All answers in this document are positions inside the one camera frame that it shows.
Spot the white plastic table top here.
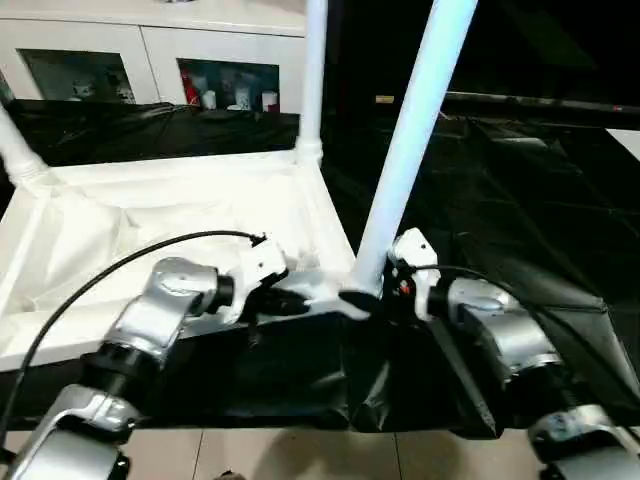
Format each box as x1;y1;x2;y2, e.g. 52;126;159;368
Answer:
0;148;381;374

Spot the white plastic table leg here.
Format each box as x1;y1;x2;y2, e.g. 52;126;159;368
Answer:
349;0;480;296
0;104;54;187
295;0;331;166

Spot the black table mat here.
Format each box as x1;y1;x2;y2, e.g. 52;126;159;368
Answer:
0;97;640;442

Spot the dark metal rod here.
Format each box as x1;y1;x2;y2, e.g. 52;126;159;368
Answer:
442;90;640;117

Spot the white flat board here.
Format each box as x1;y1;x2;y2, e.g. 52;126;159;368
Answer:
605;128;640;164

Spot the black backdrop cloth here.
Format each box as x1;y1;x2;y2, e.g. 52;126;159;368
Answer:
319;0;640;126

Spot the white glass-door cabinet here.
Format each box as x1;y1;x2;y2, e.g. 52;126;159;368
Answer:
0;0;309;114

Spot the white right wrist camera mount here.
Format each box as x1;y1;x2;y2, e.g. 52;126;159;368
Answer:
389;227;441;322

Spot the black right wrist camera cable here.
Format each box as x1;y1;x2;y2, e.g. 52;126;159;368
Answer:
412;264;596;346

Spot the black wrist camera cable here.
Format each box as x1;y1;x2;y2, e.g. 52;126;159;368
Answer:
412;264;596;346
0;229;269;436

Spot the black left wrist camera cable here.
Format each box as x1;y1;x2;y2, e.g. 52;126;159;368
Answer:
0;229;269;436

